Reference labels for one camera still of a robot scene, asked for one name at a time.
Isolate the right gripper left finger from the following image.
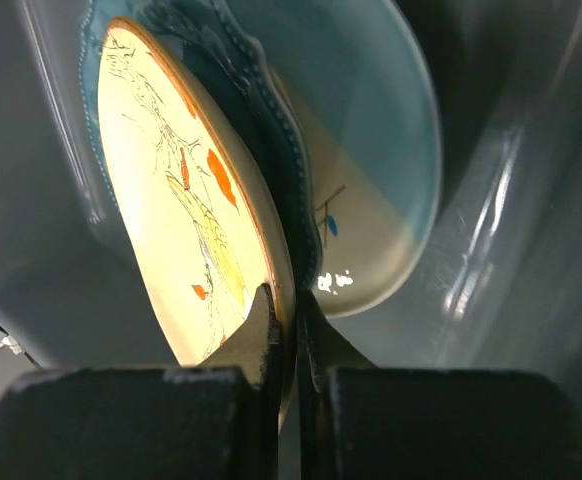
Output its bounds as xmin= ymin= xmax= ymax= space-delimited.
xmin=0 ymin=285 xmax=282 ymax=479

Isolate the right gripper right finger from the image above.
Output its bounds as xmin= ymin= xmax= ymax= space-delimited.
xmin=296 ymin=291 xmax=582 ymax=479

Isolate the cream leaf pattern plate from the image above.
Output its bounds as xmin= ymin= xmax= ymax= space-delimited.
xmin=97 ymin=17 xmax=295 ymax=406

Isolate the cream and blue plate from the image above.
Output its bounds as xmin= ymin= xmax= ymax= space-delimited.
xmin=230 ymin=1 xmax=443 ymax=318

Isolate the teal embossed plate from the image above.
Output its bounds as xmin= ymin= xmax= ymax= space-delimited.
xmin=78 ymin=1 xmax=322 ymax=290

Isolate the grey plastic bin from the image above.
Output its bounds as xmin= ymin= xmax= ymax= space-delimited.
xmin=0 ymin=1 xmax=582 ymax=415

